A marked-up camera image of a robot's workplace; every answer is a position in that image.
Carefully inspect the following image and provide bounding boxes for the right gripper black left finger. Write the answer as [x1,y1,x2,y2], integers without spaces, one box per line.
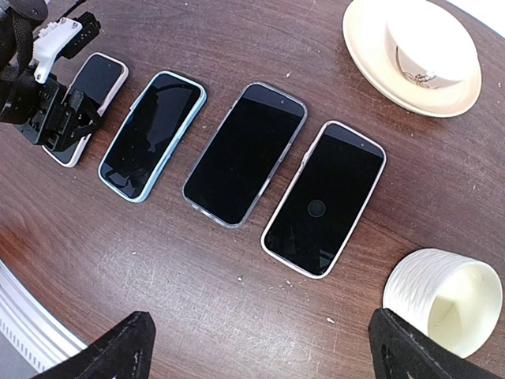
[39,311,156,378]

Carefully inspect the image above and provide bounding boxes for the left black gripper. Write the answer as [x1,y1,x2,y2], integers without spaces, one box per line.
[1,0,99,150]

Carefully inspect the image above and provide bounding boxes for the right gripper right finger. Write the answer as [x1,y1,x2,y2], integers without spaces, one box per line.
[368,308,497,379]

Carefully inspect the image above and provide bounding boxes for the pink phone case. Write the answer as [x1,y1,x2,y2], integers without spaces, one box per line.
[40,51,130,169]

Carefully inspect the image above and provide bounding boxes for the light blue phone case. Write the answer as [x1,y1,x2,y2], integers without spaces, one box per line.
[96,69,208,205]

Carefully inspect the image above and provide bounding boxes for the white phone case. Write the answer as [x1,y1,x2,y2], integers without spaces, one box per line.
[260,119,387,280]

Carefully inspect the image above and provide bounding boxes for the light blue smartphone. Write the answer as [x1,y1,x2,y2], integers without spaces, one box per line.
[98,70,207,203]

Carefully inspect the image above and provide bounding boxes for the cream ceramic mug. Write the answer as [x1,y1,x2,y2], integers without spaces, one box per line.
[382,248,503,358]

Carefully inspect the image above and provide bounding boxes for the white ceramic bowl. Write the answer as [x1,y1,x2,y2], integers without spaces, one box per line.
[386,1,478,89]

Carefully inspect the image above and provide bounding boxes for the beige ceramic saucer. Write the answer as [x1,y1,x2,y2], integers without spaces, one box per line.
[342,1,482,118]

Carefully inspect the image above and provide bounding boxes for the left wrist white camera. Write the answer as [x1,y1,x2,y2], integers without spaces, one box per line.
[32,12,101,84]

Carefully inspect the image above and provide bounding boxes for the aluminium front rail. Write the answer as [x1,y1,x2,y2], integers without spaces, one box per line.
[1,263,87,373]

